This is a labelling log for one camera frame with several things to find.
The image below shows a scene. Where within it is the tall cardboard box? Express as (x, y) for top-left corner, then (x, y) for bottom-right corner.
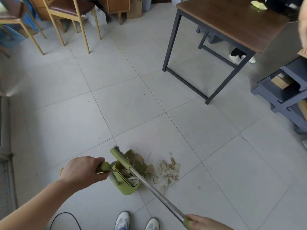
(127, 0), (143, 20)

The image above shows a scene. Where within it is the pile of cardboard and plastic scraps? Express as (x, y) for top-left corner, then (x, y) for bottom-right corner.
(124, 149), (182, 190)

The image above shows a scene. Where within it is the blue panel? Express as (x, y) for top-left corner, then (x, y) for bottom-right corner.
(0, 0), (39, 47)

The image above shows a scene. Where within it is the small cardboard box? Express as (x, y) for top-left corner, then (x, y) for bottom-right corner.
(271, 72), (295, 90)

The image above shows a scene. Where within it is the person's left forearm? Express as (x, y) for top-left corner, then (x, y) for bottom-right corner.
(0, 178), (72, 230)

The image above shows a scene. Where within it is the green broom with metal handle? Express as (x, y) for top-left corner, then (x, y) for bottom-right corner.
(110, 146), (192, 227)

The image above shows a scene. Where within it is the wooden cabinet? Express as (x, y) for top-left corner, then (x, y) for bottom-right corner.
(96, 0), (131, 26)

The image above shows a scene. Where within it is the white plastic bag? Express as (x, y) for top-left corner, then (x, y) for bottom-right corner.
(81, 6), (107, 27)

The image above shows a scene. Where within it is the wooden chair with brown seat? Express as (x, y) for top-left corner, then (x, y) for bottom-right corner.
(0, 0), (47, 58)
(40, 0), (102, 54)

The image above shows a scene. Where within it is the green dustpan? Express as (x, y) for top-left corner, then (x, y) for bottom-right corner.
(95, 160), (142, 196)

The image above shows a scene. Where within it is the grey-blue step shelf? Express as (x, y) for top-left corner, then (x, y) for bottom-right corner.
(251, 56), (307, 135)

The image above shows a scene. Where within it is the black cable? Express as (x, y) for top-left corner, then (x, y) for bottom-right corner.
(49, 212), (81, 230)

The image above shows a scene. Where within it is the person's white shoe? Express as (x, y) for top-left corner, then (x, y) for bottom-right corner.
(115, 211), (130, 230)
(145, 217), (160, 230)

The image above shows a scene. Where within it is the person's left hand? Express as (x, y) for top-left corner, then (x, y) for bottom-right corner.
(60, 156), (112, 190)

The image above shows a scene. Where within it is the person's right white shoe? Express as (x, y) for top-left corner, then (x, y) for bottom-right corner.
(145, 217), (160, 230)

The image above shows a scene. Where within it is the person's right hand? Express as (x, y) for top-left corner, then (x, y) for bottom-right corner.
(186, 214), (235, 230)

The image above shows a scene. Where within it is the person's left white shoe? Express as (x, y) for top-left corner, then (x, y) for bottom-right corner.
(115, 211), (130, 230)

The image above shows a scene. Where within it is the brown table with black frame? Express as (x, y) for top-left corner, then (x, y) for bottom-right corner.
(162, 0), (291, 105)

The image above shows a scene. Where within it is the yellow cloth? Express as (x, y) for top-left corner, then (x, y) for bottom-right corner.
(250, 0), (268, 11)

